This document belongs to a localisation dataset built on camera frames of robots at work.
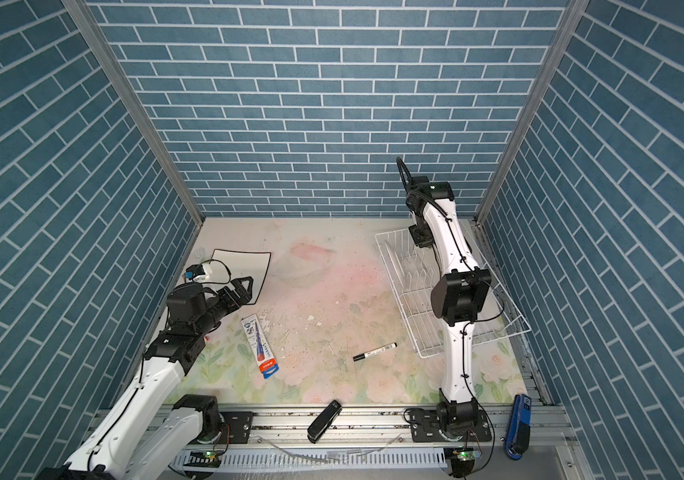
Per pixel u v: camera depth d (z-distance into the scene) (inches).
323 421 29.6
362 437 29.0
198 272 27.3
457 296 22.6
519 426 28.2
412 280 37.1
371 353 33.8
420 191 26.1
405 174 30.6
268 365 32.5
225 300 27.8
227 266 27.3
